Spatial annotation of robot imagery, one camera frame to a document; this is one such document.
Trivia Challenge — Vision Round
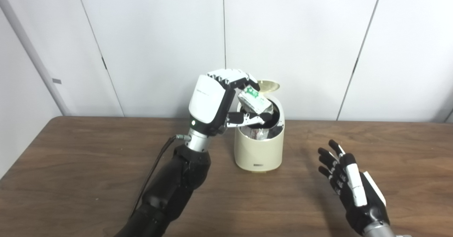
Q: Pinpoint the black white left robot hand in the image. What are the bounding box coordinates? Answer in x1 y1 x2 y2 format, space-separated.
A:
189 68 273 137

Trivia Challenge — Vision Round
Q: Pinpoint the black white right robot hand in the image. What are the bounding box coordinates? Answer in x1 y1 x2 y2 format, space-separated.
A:
317 140 390 236

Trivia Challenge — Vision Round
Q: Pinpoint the green white milk carton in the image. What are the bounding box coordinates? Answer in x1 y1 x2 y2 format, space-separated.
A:
237 86 273 115

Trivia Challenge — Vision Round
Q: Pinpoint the round cream bin lid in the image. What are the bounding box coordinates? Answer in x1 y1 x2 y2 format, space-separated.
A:
257 80 280 94

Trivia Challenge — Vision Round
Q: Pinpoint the black bin liner bag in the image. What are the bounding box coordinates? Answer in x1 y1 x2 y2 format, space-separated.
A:
238 103 282 140

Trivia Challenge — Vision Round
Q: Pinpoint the cream-colored bin body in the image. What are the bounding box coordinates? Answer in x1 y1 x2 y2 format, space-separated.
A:
234 94 285 174

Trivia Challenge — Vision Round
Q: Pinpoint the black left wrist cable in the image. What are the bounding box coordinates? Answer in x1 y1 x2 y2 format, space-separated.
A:
129 134 191 220

